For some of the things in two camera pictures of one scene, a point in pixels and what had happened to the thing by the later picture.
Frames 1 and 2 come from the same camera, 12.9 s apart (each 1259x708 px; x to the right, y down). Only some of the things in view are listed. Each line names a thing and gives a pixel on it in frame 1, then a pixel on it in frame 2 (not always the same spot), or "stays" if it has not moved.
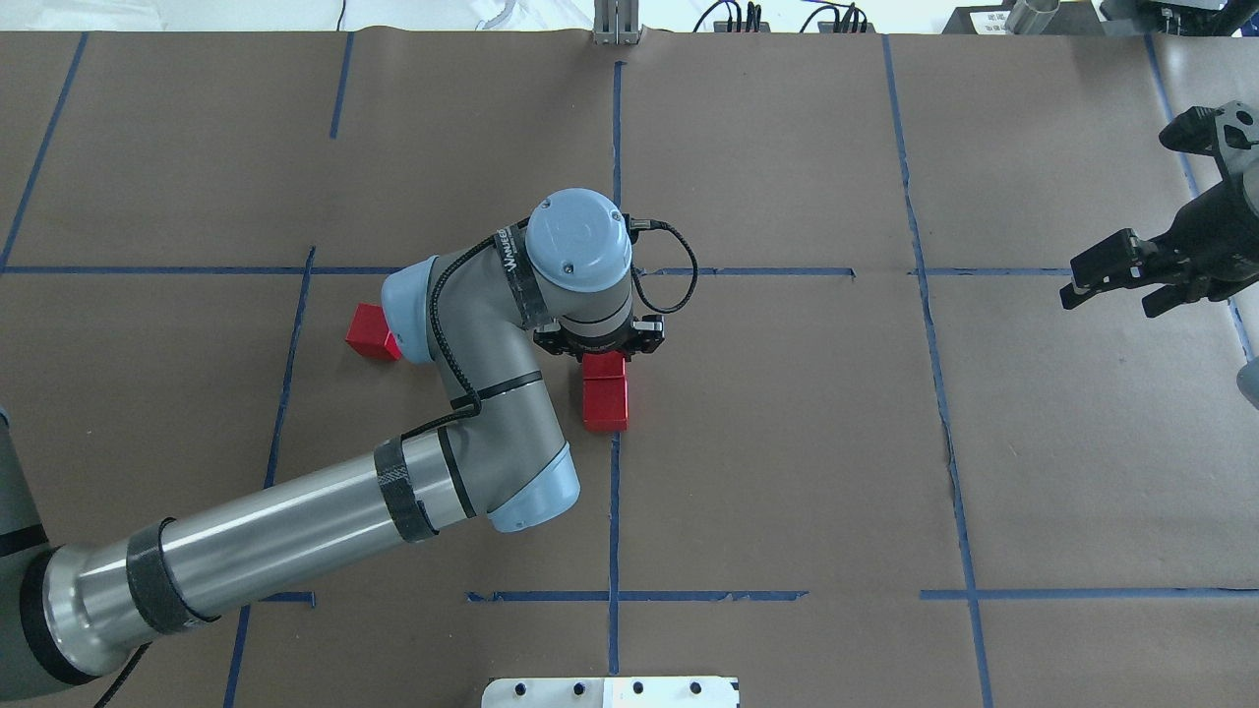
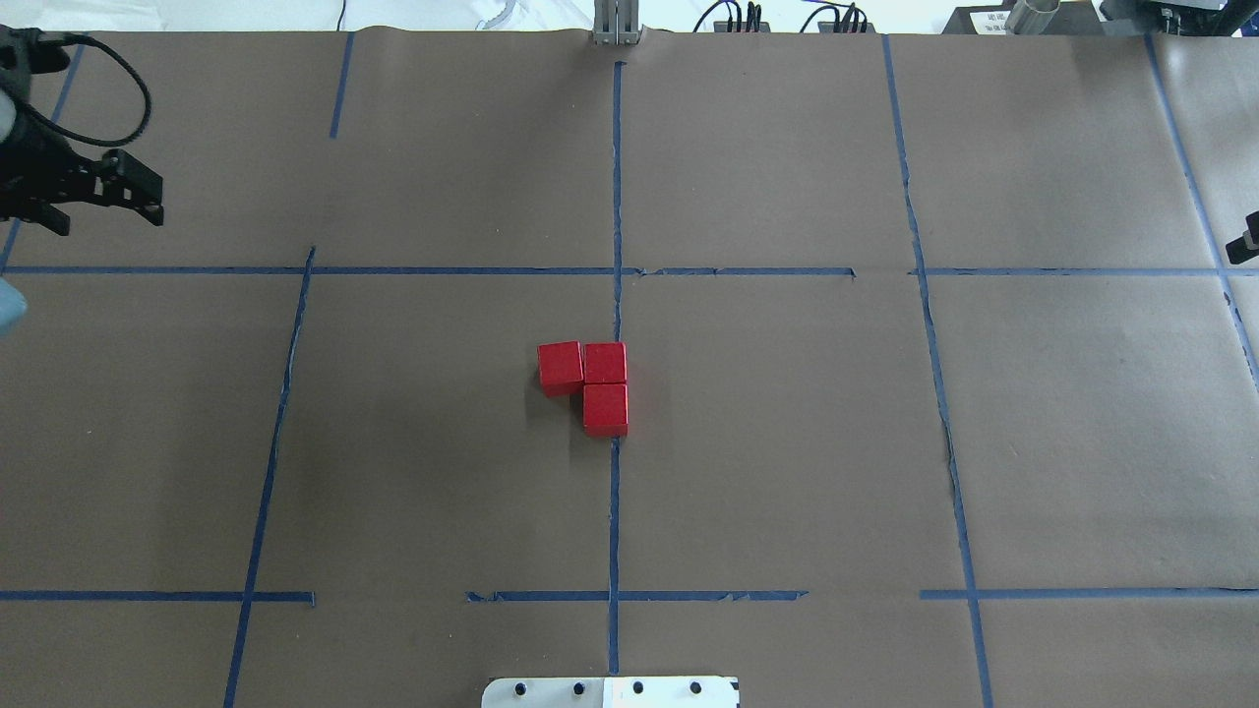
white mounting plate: [613, 692] stays
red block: [610, 364] stays
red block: [370, 329] -> [561, 368]
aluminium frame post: [616, 22] stays
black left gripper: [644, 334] -> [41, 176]
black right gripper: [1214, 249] -> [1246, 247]
